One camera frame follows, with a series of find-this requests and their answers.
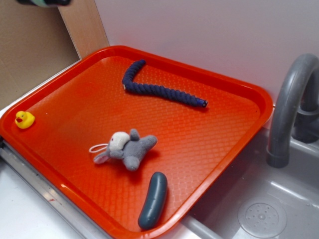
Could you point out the grey plush mouse toy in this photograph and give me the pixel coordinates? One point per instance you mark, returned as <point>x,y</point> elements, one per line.
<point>128,148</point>

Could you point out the yellow rubber duck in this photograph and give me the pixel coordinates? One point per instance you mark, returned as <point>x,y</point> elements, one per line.
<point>24,120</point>

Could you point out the green dimpled ball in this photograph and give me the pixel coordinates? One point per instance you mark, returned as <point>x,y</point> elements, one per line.
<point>43,3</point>

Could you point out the wooden board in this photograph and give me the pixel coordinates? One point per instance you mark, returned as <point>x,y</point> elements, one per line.
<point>84,25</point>

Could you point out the grey toy sink basin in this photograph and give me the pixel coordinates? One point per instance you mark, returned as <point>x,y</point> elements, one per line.
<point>252,200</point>

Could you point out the red plastic tray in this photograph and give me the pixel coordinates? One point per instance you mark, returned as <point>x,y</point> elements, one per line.
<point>87,103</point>

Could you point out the navy braided rope toy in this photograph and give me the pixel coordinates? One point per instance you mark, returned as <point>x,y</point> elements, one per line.
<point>157,90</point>

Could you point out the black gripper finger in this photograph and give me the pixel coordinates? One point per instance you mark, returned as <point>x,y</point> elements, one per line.
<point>61,2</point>

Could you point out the grey toy faucet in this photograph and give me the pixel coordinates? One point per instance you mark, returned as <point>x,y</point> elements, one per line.
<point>296,114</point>

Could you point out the dark teal toy pickle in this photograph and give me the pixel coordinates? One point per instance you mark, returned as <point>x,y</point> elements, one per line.
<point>154,202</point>

